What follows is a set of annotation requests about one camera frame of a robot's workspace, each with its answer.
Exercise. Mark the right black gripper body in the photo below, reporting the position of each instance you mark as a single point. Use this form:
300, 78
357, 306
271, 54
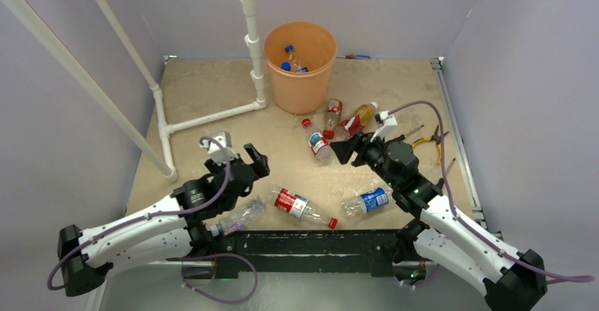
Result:
373, 155

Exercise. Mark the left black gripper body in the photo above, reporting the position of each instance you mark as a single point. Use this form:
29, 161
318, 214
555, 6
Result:
218, 167

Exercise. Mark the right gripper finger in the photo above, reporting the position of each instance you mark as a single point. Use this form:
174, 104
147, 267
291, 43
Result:
359, 141
343, 150

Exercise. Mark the large Pepsi bottle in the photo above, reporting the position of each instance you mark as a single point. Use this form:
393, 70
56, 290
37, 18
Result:
293, 58

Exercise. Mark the blue label water bottle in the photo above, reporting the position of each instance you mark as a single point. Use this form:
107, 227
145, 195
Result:
287, 66

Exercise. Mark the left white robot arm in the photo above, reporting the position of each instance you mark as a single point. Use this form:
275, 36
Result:
170, 228

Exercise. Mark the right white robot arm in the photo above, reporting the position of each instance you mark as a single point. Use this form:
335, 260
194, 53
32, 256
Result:
507, 278

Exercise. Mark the orange plastic bin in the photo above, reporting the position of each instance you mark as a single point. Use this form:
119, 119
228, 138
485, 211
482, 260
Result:
300, 93

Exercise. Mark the yellow tea bottle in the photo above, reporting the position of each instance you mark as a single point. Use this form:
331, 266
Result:
356, 121

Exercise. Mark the small red label bottle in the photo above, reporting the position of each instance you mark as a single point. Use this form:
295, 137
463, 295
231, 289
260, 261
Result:
317, 143

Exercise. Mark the crushed clear bottle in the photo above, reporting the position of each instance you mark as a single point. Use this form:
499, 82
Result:
239, 218

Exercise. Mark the black yellow screwdriver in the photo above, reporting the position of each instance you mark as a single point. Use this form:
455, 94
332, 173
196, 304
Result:
412, 131

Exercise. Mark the red label cola bottle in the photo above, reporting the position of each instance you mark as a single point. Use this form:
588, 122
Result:
301, 208

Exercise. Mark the small red cap bottle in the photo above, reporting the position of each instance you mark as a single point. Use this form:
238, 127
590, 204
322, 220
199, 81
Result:
332, 117

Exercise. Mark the small blue label bottle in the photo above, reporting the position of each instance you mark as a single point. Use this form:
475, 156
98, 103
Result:
366, 202

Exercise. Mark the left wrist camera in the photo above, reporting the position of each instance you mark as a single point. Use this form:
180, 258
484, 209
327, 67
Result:
219, 147

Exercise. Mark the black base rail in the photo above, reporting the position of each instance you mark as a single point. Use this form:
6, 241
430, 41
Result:
374, 252

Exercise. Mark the metal side rail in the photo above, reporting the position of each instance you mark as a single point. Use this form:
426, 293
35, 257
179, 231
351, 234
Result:
478, 213

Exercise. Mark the white PVC pipe frame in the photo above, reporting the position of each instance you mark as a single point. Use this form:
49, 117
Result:
31, 19

